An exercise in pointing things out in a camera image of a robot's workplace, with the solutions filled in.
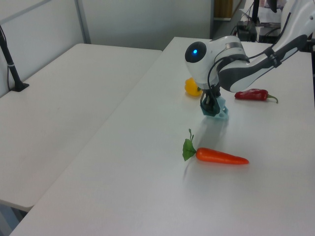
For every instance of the grey partition post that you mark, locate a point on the grey partition post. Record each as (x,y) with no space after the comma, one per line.
(83,24)

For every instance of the thin black upright pole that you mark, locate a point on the thin black upright pole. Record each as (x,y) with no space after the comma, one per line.
(256,11)

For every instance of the orange carrot with green leaves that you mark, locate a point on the orange carrot with green leaves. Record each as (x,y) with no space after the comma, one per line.
(216,157)

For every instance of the dark robot gripper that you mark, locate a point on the dark robot gripper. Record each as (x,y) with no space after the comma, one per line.
(212,89)

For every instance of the beige wooden panel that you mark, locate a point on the beige wooden panel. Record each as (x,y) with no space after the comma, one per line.
(221,8)

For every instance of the black camera pole with base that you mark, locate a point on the black camera pole with base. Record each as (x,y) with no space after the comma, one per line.
(12,71)

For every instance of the red chili pepper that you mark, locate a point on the red chili pepper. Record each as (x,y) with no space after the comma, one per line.
(251,94)

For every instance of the small black electronics box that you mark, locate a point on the small black electronics box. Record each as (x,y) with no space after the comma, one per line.
(247,33)

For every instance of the black monitor foot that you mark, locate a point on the black monitor foot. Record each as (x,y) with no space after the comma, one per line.
(272,6)

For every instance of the wide black electronics box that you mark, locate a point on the wide black electronics box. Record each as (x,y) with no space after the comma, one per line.
(267,37)

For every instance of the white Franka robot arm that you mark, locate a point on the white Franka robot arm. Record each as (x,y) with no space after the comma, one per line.
(236,73)

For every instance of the yellow bell pepper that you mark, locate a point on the yellow bell pepper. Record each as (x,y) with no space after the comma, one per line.
(190,87)

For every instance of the white paper sheets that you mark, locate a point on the white paper sheets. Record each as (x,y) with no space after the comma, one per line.
(267,16)

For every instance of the teal hexagonal mug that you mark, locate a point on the teal hexagonal mug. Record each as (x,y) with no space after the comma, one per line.
(221,111)

